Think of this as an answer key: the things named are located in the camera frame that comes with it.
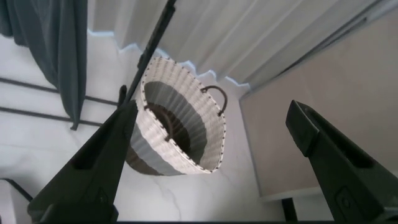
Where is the white laundry basket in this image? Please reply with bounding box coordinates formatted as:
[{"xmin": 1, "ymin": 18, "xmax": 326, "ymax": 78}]
[{"xmin": 125, "ymin": 56, "xmax": 229, "ymax": 177}]

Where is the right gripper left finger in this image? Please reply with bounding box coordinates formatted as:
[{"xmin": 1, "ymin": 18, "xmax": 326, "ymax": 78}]
[{"xmin": 27, "ymin": 99, "xmax": 139, "ymax": 223}]

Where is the dark grey t-shirt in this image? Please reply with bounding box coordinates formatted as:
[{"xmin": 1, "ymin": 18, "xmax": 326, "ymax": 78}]
[{"xmin": 0, "ymin": 0, "xmax": 89, "ymax": 131}]

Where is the white curtain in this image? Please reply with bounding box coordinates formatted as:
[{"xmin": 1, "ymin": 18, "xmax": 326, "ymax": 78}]
[{"xmin": 86, "ymin": 0, "xmax": 386, "ymax": 91}]

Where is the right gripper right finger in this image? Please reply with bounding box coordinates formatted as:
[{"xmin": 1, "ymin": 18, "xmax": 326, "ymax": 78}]
[{"xmin": 285, "ymin": 99, "xmax": 398, "ymax": 224}]

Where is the black clothes rack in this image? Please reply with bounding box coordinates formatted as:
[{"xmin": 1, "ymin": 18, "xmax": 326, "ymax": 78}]
[{"xmin": 0, "ymin": 0, "xmax": 177, "ymax": 129}]

